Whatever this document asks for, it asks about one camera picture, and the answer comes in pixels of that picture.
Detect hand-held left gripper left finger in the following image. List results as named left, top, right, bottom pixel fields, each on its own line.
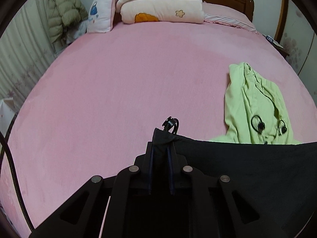
left=29, top=141, right=155, bottom=238

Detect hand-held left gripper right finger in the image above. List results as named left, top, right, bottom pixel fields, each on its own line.
left=169, top=144, right=283, bottom=238

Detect green and black hooded jacket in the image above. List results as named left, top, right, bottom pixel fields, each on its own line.
left=152, top=62, right=317, bottom=238

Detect bed with pink sheet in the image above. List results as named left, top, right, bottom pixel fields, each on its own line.
left=0, top=1, right=307, bottom=238

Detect white paper gift bag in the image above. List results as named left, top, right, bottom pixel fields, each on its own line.
left=0, top=99, right=18, bottom=139

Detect translucent plastic bag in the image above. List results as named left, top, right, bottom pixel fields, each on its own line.
left=66, top=20, right=90, bottom=42

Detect wooden nightstand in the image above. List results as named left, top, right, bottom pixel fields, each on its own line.
left=264, top=33, right=290, bottom=57

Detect white cushion with blue print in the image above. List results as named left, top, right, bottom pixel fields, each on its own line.
left=87, top=0, right=117, bottom=33

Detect papers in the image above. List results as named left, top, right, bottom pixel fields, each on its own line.
left=265, top=35, right=283, bottom=49

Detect pale floral curtain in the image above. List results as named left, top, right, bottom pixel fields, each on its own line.
left=0, top=0, right=58, bottom=102

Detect pink pillow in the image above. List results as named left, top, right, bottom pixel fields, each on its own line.
left=203, top=2, right=259, bottom=34

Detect floral wardrobe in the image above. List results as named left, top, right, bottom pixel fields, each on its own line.
left=274, top=0, right=317, bottom=100

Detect beige puffer jacket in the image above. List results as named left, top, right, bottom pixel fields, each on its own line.
left=45, top=0, right=89, bottom=47

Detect black cable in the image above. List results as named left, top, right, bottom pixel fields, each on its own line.
left=0, top=133, right=35, bottom=230

